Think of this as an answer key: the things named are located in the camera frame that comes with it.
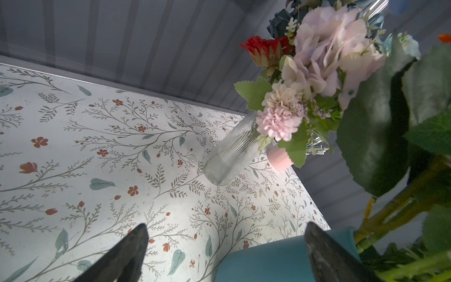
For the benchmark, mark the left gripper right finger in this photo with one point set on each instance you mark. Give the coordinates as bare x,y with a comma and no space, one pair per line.
330,262

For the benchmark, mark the blue hydrangea flower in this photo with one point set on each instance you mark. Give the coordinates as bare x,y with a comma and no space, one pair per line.
399,126

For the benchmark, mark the dusty blue rose bunch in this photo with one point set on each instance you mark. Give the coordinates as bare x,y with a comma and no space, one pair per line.
297,10

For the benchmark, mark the pale aqua peony stem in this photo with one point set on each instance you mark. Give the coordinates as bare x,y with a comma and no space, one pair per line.
410,46

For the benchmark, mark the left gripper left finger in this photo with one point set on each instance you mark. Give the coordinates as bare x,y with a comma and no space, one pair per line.
123,262

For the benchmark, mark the cream white rose stem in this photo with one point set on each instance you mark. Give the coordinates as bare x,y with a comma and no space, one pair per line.
428,259

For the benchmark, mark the teal ceramic vase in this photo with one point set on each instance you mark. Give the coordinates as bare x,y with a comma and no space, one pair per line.
288,260

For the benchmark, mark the pink pencil cup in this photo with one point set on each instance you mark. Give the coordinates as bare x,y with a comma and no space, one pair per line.
279,159

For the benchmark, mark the orange gerbera flower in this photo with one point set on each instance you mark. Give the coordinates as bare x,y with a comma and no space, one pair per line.
445,38

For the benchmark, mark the red gerbera flower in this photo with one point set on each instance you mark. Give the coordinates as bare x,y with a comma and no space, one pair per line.
267,53

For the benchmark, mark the floral patterned table mat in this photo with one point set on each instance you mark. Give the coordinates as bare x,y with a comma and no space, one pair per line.
83,164

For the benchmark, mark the clear glass vase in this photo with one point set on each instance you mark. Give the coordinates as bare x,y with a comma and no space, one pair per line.
235,152

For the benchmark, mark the white pink flower bunch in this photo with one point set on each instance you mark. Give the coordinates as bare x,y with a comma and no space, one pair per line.
305,98

